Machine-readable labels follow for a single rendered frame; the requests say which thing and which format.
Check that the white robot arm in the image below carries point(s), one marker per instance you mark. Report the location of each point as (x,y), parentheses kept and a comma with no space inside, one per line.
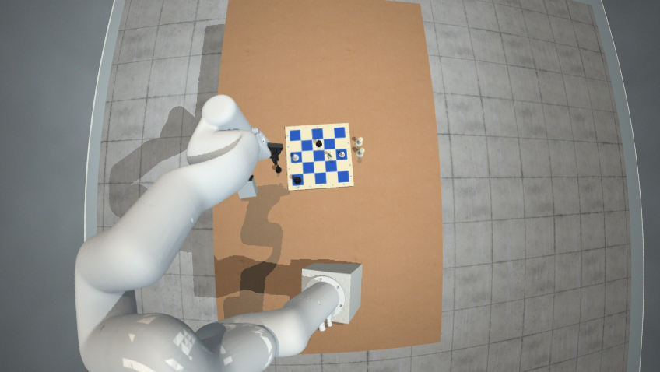
(138,250)

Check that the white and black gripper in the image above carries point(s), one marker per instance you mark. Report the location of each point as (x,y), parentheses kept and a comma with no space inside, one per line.
(266,147)

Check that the blue and cream chessboard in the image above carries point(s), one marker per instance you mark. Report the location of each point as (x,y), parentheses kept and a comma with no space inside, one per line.
(314,168)

